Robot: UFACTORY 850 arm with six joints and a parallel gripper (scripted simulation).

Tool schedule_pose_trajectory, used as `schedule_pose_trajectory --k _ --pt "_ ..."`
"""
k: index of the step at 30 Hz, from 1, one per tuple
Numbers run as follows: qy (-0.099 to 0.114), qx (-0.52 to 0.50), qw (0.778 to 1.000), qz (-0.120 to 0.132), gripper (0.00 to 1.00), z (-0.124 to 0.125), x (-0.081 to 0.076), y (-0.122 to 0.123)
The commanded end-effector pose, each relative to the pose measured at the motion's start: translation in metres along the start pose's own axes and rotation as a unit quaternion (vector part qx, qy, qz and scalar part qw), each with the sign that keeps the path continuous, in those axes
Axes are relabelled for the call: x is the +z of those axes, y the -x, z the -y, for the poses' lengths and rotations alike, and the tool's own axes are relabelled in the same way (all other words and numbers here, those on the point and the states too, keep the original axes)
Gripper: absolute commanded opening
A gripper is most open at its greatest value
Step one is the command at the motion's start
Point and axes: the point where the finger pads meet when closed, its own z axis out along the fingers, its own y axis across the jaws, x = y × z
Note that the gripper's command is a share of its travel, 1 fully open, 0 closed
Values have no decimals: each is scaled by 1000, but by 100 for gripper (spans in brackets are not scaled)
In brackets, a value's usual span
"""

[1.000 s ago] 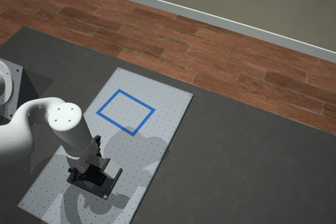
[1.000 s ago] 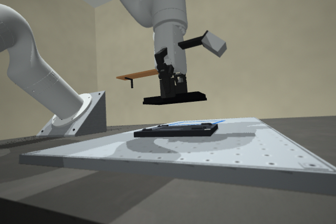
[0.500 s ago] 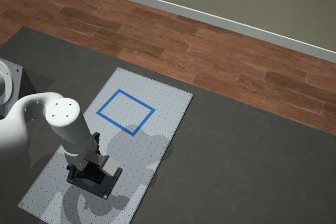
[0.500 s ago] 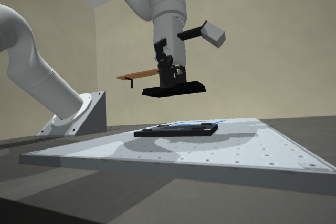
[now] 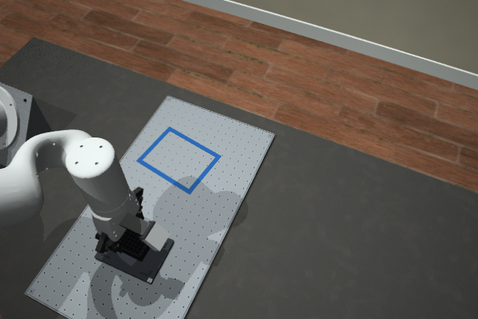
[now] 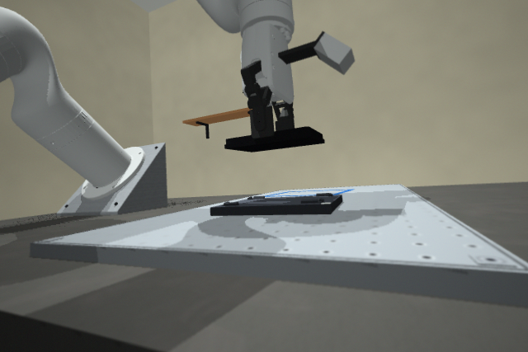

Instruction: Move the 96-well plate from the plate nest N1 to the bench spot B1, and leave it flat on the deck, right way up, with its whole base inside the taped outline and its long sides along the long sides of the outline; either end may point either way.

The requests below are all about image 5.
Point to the blue tape outline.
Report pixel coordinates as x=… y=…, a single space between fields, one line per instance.
x=189 y=191

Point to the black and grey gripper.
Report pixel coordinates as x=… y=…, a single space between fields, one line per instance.
x=110 y=228

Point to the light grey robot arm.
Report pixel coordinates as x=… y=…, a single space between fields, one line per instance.
x=91 y=162

